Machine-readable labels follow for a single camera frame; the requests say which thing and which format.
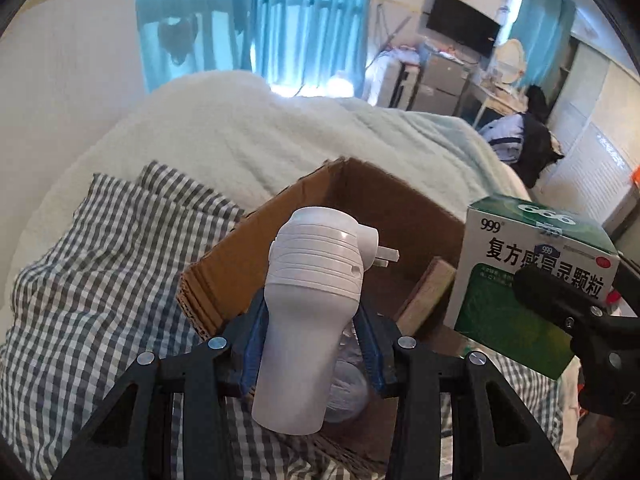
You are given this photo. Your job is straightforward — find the black television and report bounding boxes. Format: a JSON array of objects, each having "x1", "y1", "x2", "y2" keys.
[{"x1": 425, "y1": 0, "x2": 502, "y2": 59}]

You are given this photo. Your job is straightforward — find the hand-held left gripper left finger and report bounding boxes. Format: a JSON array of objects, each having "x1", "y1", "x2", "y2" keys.
[{"x1": 50, "y1": 290, "x2": 273, "y2": 480}]

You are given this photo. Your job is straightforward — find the black clothes pile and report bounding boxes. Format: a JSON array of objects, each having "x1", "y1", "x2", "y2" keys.
[{"x1": 520, "y1": 85, "x2": 566, "y2": 186}]

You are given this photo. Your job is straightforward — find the clear plastic bottle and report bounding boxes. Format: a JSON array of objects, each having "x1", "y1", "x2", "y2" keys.
[{"x1": 325, "y1": 317, "x2": 373, "y2": 423}]

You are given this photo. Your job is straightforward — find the grey drawer cabinet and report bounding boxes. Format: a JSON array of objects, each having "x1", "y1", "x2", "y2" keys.
[{"x1": 420, "y1": 52, "x2": 471, "y2": 116}]

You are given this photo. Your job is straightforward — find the wooden dressing desk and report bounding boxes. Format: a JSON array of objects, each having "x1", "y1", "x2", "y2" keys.
[{"x1": 470, "y1": 80, "x2": 531, "y2": 131}]

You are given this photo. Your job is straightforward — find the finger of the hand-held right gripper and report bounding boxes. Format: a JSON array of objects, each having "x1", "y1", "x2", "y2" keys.
[{"x1": 512, "y1": 264, "x2": 621, "y2": 343}]

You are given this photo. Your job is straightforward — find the green white medicine box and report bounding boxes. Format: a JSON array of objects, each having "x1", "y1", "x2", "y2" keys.
[{"x1": 444, "y1": 196, "x2": 621, "y2": 381}]

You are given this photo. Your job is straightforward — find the brown cardboard box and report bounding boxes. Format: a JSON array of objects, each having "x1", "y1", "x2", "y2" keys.
[{"x1": 176, "y1": 156, "x2": 468, "y2": 466}]

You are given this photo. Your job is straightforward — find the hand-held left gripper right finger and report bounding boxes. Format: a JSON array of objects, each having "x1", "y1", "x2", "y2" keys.
[{"x1": 352, "y1": 304, "x2": 573, "y2": 480}]

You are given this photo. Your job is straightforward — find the blue white striped garment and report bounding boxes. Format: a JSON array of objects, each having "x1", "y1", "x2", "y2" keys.
[{"x1": 480, "y1": 112, "x2": 526, "y2": 163}]

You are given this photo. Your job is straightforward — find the pale green blanket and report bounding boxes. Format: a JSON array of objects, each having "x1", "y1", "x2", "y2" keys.
[{"x1": 10, "y1": 70, "x2": 531, "y2": 281}]

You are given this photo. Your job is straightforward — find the grey checked bed sheet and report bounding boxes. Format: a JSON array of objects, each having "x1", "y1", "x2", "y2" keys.
[{"x1": 0, "y1": 160, "x2": 566, "y2": 480}]

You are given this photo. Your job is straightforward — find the round mirror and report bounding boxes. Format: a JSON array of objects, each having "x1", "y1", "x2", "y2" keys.
[{"x1": 492, "y1": 38, "x2": 526, "y2": 86}]

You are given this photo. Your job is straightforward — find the white louvred wardrobe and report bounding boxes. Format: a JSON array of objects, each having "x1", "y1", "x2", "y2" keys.
[{"x1": 530, "y1": 40, "x2": 640, "y2": 241}]

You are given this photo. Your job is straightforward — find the white plug-in vaporizer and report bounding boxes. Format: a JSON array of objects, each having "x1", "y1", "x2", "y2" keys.
[{"x1": 251, "y1": 207, "x2": 401, "y2": 435}]

